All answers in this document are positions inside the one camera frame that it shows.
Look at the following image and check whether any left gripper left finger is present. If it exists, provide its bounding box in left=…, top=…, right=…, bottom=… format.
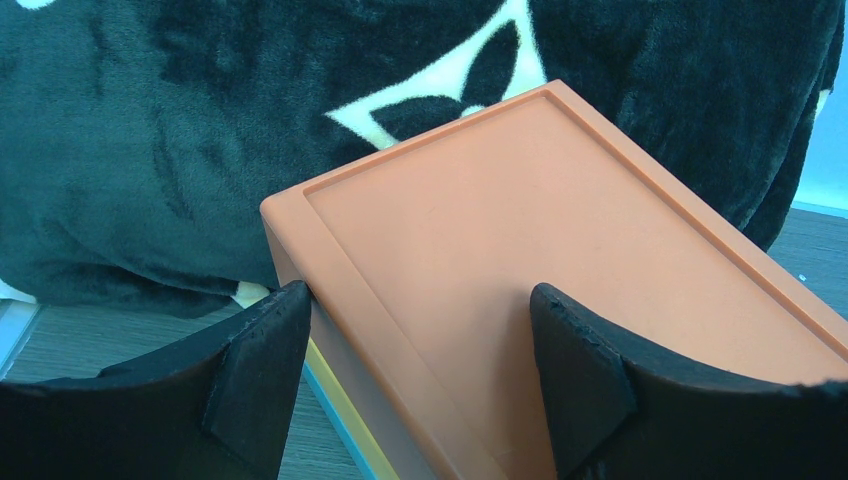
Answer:
left=1, top=281, right=311, bottom=479

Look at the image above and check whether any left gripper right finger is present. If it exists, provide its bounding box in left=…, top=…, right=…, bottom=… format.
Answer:
left=529, top=283, right=847, bottom=479

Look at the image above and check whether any orange drawer organizer box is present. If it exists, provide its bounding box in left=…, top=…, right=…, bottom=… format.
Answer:
left=261, top=81, right=847, bottom=479

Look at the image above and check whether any black floral plush pillow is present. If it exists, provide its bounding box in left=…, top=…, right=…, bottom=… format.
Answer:
left=1, top=0, right=846, bottom=318

